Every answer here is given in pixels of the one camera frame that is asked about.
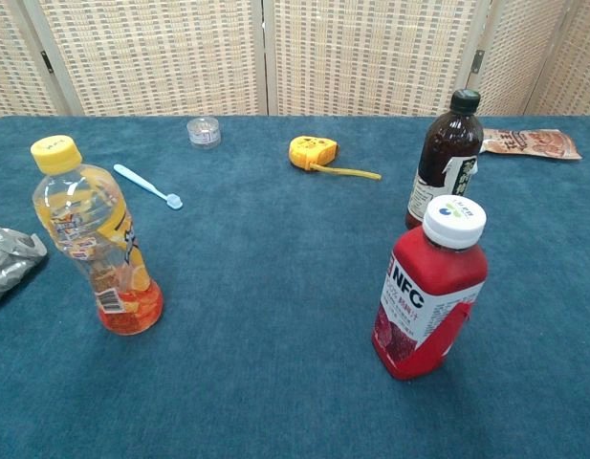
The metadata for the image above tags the orange tea bottle yellow cap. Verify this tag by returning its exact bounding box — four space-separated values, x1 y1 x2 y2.
30 135 164 337

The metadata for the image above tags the orange snack pouch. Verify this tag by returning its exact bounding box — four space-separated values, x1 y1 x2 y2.
480 127 582 161

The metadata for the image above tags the light blue toothbrush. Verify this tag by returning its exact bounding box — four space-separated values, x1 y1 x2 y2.
113 164 184 210

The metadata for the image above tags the woven folding screen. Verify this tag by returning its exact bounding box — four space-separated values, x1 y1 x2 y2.
0 0 590 119

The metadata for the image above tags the teal table cloth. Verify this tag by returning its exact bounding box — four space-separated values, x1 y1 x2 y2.
0 114 590 459

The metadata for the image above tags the red NFC juice bottle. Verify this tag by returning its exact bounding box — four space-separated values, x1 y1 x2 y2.
371 194 489 382

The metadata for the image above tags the crumpled silver foil bag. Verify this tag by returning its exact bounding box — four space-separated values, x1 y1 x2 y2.
0 224 49 312

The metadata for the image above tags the yellow tape measure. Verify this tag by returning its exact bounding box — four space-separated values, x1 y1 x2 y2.
288 135 382 182

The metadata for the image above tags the dark brown bottle black cap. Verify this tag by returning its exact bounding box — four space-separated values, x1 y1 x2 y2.
404 88 485 230

